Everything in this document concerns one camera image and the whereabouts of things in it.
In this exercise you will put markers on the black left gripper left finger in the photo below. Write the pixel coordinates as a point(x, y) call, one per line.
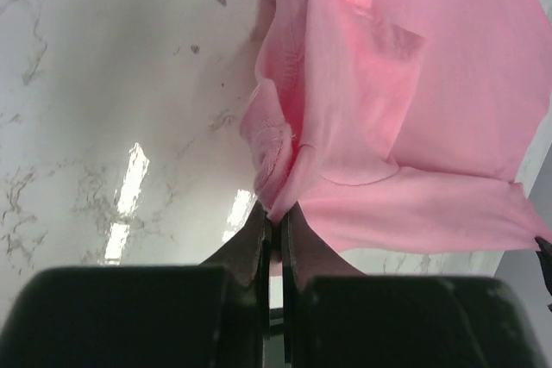
point(214, 314)

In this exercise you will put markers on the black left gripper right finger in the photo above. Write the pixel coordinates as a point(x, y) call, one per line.
point(337, 316)

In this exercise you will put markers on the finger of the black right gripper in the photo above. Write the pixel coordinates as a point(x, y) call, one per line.
point(545, 248)

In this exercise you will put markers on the pink t shirt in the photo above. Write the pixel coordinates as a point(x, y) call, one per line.
point(401, 124)

